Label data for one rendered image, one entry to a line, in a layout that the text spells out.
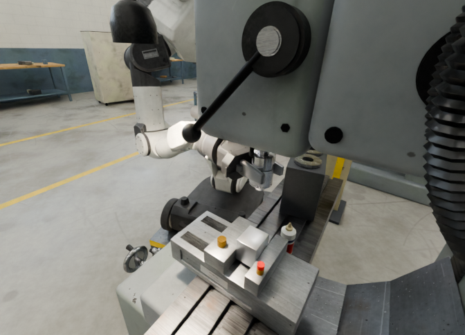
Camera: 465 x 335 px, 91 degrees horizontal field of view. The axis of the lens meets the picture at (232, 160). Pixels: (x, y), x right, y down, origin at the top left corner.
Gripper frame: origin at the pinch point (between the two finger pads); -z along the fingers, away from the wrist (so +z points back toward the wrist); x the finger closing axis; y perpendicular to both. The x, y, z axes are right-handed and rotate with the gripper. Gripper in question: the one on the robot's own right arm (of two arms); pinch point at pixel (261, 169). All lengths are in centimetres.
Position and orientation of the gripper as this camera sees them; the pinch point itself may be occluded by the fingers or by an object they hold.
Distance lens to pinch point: 46.1
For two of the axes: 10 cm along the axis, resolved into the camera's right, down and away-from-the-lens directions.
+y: -0.4, 8.9, 4.6
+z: -6.4, -3.8, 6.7
